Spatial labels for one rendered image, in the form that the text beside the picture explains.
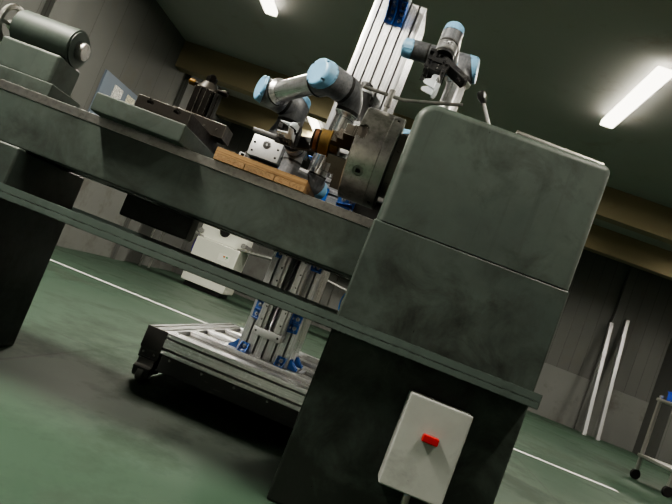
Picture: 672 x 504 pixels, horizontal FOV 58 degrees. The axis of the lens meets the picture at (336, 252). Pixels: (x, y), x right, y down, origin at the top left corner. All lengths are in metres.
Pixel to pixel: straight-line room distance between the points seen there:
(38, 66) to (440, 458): 1.78
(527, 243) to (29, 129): 1.57
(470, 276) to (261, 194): 0.67
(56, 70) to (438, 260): 1.42
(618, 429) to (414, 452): 10.28
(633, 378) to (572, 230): 10.12
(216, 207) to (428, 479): 1.00
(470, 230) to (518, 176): 0.21
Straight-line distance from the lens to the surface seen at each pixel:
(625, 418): 11.93
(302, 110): 2.72
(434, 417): 1.71
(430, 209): 1.79
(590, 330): 11.65
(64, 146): 2.09
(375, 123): 1.92
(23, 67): 2.35
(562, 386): 11.55
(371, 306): 1.75
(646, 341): 11.98
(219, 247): 8.84
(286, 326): 2.67
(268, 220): 1.85
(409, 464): 1.73
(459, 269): 1.78
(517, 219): 1.83
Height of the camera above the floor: 0.60
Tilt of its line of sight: 4 degrees up
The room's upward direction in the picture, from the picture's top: 21 degrees clockwise
